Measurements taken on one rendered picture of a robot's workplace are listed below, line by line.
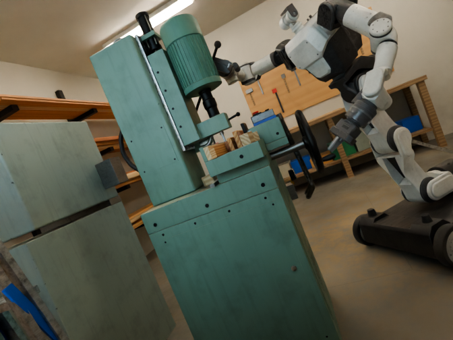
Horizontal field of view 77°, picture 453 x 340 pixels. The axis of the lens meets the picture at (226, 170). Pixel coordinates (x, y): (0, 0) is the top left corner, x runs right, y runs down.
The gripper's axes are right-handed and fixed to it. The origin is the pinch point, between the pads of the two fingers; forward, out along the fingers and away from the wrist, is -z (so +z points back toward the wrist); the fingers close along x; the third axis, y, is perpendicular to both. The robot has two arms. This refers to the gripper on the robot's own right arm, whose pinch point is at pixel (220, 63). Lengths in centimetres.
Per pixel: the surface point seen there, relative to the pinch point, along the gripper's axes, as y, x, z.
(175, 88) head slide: 18.3, -9.5, -20.9
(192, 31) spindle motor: -6.1, -9.8, -20.2
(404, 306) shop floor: 73, 115, -16
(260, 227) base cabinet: 57, 45, -36
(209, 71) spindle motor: 7.0, 2.3, -19.2
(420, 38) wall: -146, 164, 291
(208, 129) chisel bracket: 30.4, 9.2, -17.5
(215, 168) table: 41, 22, -42
